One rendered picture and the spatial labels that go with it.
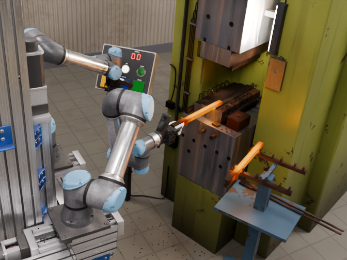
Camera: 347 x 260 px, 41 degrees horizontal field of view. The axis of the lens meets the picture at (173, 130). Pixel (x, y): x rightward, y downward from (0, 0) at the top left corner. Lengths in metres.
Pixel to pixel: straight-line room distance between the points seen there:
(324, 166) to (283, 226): 0.82
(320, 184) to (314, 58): 1.09
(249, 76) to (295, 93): 0.60
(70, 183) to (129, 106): 0.41
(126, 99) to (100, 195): 0.43
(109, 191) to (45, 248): 0.39
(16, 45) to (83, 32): 3.71
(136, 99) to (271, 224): 0.96
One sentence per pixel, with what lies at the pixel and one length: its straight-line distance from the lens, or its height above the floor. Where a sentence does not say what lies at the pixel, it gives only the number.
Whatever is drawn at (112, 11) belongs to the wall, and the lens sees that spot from 5.54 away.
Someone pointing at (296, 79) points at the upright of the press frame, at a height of 1.28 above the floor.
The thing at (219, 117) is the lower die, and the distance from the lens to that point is 2.66.
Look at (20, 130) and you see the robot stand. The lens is 1.94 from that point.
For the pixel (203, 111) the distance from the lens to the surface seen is 2.59.
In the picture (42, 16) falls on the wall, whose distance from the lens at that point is 5.28.
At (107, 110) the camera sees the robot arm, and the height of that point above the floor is 1.23.
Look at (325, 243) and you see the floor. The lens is 3.45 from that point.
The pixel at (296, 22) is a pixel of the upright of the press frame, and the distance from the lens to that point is 2.42.
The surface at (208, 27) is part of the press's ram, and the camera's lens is 2.54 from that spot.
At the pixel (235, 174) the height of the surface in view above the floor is 0.94.
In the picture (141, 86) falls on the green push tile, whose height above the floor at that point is 1.02.
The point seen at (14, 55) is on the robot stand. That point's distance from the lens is 1.80.
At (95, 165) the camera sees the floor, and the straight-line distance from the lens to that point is 3.81.
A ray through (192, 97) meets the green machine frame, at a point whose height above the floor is 0.92.
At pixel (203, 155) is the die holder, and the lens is 2.77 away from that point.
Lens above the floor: 2.25
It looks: 31 degrees down
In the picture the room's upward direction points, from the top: 5 degrees clockwise
